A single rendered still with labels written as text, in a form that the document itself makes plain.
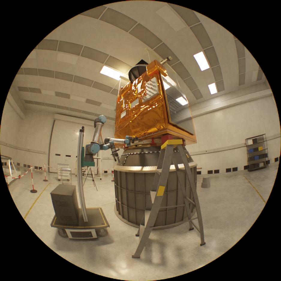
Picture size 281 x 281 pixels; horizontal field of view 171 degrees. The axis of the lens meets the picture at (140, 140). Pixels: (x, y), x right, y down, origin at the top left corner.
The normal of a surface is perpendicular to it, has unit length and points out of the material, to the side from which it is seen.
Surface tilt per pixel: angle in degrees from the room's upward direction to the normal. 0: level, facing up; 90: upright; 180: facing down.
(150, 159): 62
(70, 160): 90
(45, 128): 90
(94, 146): 98
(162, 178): 87
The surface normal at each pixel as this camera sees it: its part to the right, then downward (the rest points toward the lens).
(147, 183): -0.30, -0.20
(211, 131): -0.75, -0.12
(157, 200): -0.05, -0.27
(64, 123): 0.66, -0.18
